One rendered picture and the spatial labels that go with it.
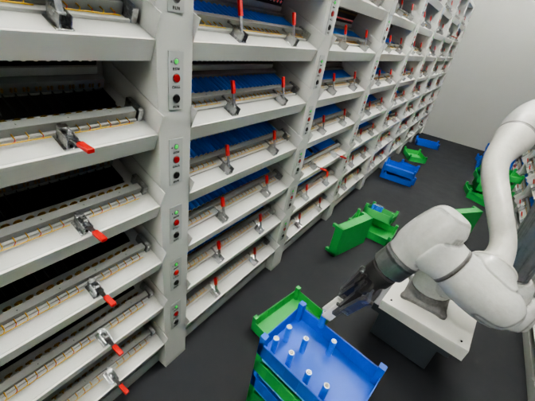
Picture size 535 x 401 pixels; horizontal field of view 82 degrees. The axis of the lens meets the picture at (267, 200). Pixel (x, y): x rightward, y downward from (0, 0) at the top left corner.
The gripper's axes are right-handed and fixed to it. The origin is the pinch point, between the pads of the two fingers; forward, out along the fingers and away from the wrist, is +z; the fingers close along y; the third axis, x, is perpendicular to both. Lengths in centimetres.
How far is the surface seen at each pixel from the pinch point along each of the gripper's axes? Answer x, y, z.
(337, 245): -26, 87, 32
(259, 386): 1.0, -10.7, 33.1
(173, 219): 51, -1, 5
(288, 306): -11, 40, 48
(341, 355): -13.0, -1.6, 12.2
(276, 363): 5.3, -12.4, 17.1
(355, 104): 14, 126, -30
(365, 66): 23, 127, -49
